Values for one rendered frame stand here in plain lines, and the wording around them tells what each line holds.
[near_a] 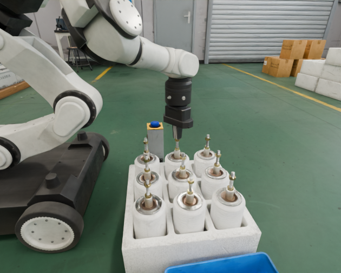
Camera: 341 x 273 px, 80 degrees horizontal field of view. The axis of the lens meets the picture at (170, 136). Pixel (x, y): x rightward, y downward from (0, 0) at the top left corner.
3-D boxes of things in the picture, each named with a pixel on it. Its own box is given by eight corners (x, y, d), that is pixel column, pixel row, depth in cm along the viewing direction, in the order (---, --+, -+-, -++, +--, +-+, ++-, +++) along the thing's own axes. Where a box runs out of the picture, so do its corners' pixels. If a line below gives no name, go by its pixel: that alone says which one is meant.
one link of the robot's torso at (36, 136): (-42, 153, 70) (70, 87, 64) (-3, 129, 88) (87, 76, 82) (-5, 183, 77) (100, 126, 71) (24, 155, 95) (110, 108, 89)
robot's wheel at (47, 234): (25, 256, 69) (4, 214, 60) (32, 243, 74) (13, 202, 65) (85, 251, 71) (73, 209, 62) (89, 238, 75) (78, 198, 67)
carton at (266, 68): (275, 71, 414) (279, 56, 401) (282, 73, 393) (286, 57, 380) (261, 71, 412) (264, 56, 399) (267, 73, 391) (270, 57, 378)
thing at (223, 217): (219, 256, 62) (226, 214, 54) (202, 232, 70) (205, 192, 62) (243, 244, 66) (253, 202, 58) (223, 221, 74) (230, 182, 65)
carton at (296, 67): (306, 76, 365) (312, 59, 351) (294, 77, 362) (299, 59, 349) (295, 73, 391) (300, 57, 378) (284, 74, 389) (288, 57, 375)
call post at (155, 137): (150, 186, 101) (146, 130, 87) (149, 177, 108) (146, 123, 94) (164, 184, 102) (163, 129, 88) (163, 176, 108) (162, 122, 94)
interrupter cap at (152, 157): (159, 156, 80) (159, 154, 80) (152, 166, 74) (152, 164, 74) (141, 153, 82) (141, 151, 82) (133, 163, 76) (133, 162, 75)
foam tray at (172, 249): (128, 287, 61) (121, 249, 53) (132, 196, 95) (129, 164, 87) (250, 271, 65) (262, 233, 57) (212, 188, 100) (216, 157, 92)
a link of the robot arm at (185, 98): (199, 123, 72) (201, 90, 67) (182, 132, 66) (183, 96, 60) (172, 115, 80) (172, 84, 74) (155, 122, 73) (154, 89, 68)
